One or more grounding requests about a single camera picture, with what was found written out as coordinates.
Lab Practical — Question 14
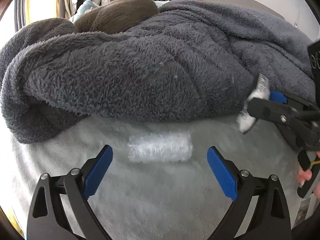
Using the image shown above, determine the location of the bubble wrap piece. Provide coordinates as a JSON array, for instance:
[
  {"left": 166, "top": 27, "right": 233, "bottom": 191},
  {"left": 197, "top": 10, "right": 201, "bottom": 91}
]
[{"left": 127, "top": 132, "right": 194, "bottom": 163}]

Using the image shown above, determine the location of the person right hand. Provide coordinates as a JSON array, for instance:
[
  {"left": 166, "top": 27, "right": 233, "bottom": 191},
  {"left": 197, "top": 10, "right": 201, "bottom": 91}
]
[{"left": 297, "top": 150, "right": 319, "bottom": 198}]

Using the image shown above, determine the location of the dark grey fleece blanket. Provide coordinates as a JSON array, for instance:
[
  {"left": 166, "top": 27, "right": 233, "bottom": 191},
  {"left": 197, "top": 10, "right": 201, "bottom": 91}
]
[{"left": 1, "top": 0, "right": 315, "bottom": 144}]

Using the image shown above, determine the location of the brown plush pillow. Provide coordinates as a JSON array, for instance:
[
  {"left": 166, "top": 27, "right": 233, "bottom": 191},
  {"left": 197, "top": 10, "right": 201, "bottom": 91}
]
[{"left": 74, "top": 0, "right": 159, "bottom": 34}]

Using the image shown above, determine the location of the patterned blue grey duvet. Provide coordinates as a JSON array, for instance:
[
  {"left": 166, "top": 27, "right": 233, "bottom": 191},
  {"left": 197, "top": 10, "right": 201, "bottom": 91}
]
[{"left": 69, "top": 0, "right": 99, "bottom": 23}]

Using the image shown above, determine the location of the grey curtain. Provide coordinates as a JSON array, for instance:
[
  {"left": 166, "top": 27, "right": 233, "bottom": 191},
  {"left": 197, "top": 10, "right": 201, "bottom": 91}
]
[{"left": 14, "top": 0, "right": 27, "bottom": 32}]

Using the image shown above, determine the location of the yellow curtain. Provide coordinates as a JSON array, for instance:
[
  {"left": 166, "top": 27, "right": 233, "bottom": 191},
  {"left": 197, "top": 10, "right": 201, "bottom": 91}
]
[{"left": 25, "top": 0, "right": 56, "bottom": 24}]

